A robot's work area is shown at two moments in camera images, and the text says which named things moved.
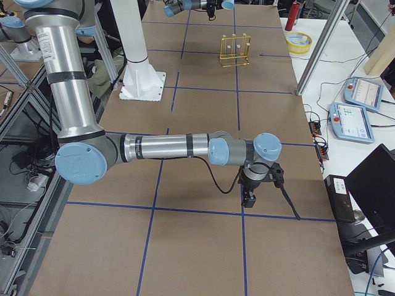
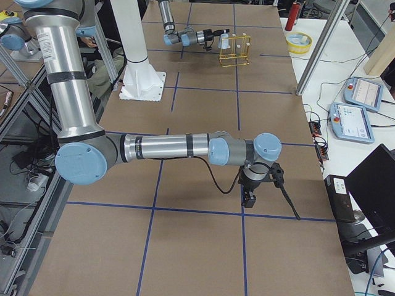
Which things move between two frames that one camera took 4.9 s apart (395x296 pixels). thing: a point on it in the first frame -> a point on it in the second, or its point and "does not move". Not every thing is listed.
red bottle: (294, 11) does not move
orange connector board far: (315, 128) does not move
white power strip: (42, 182) does not move
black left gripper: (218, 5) -> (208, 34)
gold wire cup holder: (234, 50) does not move
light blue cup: (228, 4) -> (223, 42)
